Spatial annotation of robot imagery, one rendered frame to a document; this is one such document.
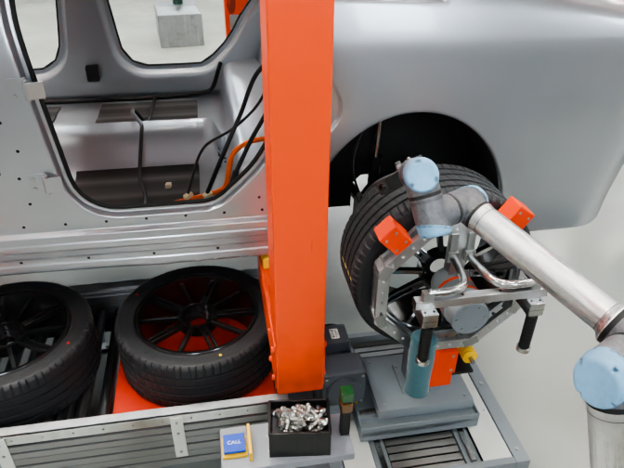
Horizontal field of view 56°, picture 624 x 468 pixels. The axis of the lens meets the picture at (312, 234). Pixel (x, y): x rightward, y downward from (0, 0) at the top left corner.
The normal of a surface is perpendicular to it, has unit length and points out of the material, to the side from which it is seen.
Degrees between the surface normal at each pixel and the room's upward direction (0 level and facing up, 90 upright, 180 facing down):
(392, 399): 0
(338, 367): 0
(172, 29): 90
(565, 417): 0
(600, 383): 81
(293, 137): 90
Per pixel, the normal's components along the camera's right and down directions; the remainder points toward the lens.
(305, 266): 0.17, 0.54
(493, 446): 0.01, -0.84
